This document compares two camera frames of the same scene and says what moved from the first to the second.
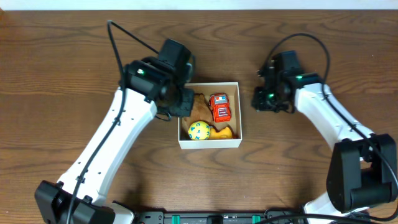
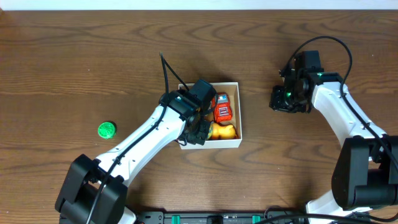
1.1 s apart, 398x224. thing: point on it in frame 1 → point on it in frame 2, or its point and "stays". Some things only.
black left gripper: x=183 y=103 → x=199 y=132
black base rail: x=207 y=217 stays
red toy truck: x=221 y=107 stays
